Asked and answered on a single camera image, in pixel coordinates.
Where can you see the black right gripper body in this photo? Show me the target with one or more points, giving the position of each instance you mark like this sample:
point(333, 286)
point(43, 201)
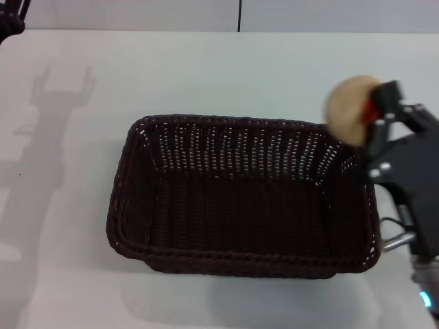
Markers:
point(411, 164)

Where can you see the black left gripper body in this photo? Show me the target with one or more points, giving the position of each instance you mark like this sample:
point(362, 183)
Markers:
point(8, 18)

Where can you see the right gripper black finger with orange pad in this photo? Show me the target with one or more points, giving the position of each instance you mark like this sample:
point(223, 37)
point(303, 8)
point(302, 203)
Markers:
point(385, 97)
point(377, 137)

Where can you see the tan round bread bun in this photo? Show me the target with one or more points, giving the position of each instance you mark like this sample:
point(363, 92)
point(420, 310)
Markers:
point(348, 109)

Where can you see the dark woven basket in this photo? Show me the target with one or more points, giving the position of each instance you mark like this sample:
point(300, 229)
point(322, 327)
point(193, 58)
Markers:
point(240, 212)

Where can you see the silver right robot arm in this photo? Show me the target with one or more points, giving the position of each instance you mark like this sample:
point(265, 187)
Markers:
point(427, 284)

